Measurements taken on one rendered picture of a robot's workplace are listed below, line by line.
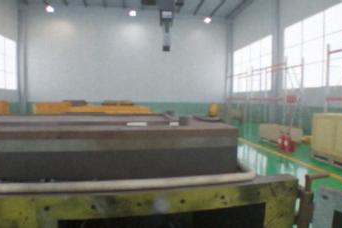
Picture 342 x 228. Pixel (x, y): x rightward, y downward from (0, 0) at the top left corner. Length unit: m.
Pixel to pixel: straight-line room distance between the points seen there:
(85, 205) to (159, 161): 0.20
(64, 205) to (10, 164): 0.19
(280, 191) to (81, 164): 0.53
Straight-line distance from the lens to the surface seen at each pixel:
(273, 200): 0.58
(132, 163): 0.50
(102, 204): 0.46
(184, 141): 0.49
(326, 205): 0.61
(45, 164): 0.55
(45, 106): 9.94
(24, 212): 0.53
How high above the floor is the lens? 1.44
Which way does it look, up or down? 5 degrees down
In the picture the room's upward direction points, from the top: 1 degrees clockwise
